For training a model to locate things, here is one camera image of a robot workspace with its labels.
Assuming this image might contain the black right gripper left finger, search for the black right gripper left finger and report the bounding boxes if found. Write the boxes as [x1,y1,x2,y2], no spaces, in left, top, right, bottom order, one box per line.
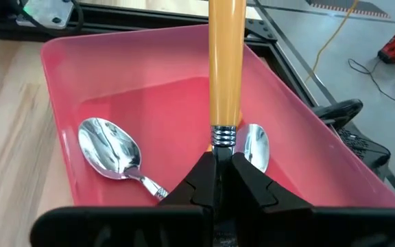
[29,151,218,247]

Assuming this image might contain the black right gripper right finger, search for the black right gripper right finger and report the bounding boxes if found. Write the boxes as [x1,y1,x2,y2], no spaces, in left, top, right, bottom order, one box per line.
[230,152,395,247]

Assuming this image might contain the pink translucent plastic bin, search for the pink translucent plastic bin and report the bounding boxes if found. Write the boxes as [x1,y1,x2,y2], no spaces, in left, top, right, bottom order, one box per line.
[40,23,395,209]

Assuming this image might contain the black floor cable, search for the black floor cable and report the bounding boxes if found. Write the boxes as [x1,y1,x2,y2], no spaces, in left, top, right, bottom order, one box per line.
[347,58,395,131]

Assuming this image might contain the yellow cable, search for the yellow cable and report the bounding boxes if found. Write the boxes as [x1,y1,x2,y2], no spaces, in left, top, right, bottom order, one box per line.
[304,0,360,83]

